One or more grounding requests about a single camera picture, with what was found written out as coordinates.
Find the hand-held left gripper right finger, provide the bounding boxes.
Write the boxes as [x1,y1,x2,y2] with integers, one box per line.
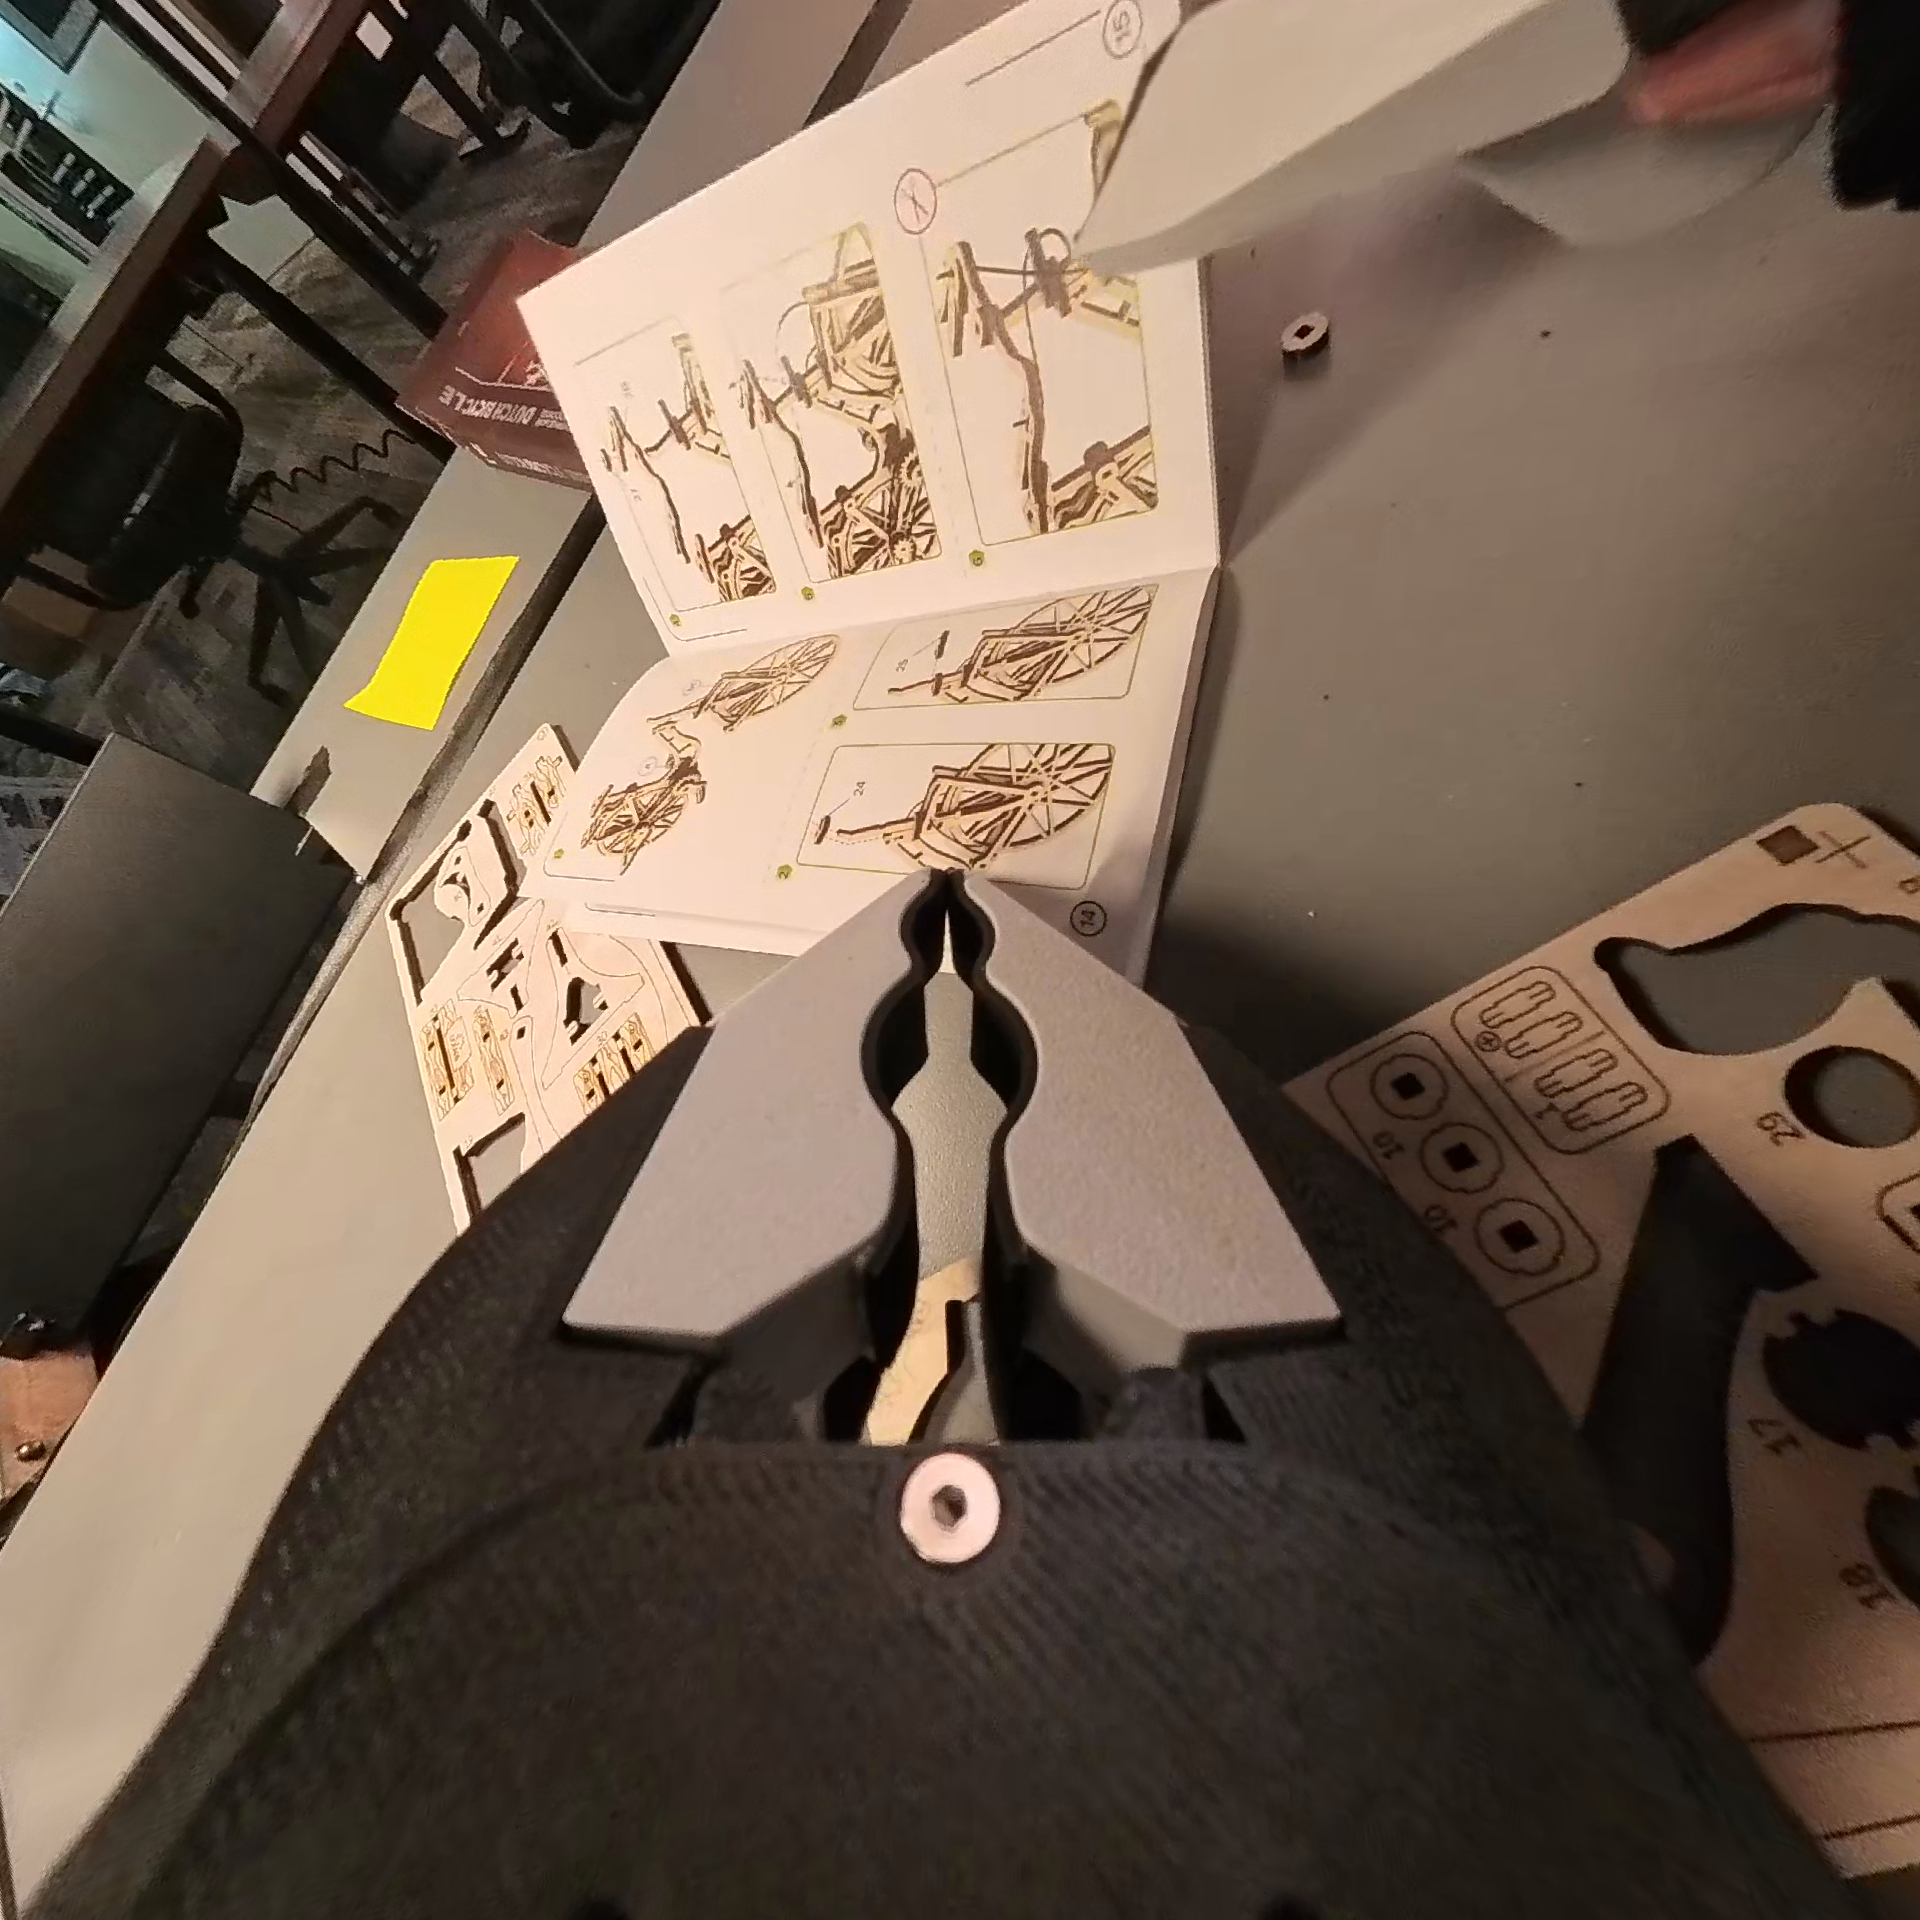
[946,867,1346,1397]

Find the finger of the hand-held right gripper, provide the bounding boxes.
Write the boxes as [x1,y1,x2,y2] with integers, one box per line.
[1073,0,1639,276]

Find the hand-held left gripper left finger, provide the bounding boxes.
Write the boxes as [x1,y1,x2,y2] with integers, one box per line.
[561,867,964,1403]

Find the paper instruction booklet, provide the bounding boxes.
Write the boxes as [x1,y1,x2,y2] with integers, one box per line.
[517,0,1227,979]

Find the wooden parts sheet small pieces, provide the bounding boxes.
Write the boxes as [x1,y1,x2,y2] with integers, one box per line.
[390,724,709,1220]

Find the wooden parts sheet large cutouts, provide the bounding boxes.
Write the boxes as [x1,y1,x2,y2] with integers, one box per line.
[1286,806,1920,1879]

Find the person's right hand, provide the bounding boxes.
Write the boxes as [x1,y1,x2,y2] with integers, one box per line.
[1629,55,1840,131]

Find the dark grey panel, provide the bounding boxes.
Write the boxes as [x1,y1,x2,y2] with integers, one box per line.
[0,731,356,1354]

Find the yellow sticky note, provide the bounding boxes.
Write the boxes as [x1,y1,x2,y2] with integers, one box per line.
[344,554,523,733]

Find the brown product box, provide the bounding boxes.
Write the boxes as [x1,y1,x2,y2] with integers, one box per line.
[394,232,605,494]

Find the black office chair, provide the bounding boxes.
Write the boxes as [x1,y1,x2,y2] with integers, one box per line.
[28,373,411,707]

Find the dark wooden desk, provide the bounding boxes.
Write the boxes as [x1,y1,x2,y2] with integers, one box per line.
[0,0,498,500]

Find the black coiled cable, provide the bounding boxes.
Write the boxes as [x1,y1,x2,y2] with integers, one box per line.
[282,425,441,523]

